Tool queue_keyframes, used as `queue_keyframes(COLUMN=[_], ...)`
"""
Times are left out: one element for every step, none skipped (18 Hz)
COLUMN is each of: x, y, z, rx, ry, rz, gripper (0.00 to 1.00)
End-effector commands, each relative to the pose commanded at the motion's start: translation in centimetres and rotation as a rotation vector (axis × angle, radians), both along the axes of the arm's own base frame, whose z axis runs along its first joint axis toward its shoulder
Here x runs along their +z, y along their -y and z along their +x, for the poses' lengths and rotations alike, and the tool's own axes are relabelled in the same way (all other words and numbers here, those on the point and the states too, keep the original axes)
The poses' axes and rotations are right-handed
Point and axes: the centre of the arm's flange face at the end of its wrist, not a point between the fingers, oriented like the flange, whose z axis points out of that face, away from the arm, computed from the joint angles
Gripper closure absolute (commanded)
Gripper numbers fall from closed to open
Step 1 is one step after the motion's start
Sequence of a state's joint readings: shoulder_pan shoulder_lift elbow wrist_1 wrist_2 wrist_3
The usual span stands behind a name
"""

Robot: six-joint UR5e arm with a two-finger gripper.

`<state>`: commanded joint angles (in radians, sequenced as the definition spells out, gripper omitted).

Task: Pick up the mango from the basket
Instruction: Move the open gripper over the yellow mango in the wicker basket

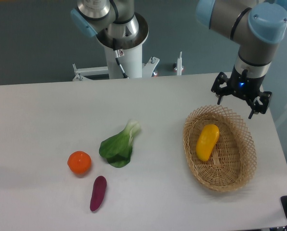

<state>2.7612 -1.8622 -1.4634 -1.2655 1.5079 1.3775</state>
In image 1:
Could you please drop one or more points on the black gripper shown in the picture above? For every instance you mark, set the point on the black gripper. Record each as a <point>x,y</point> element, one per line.
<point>243,87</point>

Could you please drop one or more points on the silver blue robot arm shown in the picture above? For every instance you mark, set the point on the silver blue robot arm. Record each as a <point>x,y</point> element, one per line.
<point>258,30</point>

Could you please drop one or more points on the yellow mango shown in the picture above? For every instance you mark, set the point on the yellow mango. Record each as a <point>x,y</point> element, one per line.
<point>207,140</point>

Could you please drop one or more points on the woven wicker basket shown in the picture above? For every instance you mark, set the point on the woven wicker basket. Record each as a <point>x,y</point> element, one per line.
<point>231,161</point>

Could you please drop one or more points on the green bok choy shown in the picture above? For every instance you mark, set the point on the green bok choy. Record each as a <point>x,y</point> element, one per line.
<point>117,149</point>

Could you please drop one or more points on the purple sweet potato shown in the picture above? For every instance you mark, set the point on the purple sweet potato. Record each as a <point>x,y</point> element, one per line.
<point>98,193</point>

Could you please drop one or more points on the orange tangerine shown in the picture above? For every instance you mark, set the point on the orange tangerine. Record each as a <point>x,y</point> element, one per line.
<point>79,162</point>

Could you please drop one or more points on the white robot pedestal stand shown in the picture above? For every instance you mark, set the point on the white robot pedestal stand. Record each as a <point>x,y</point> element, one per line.
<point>122,45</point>

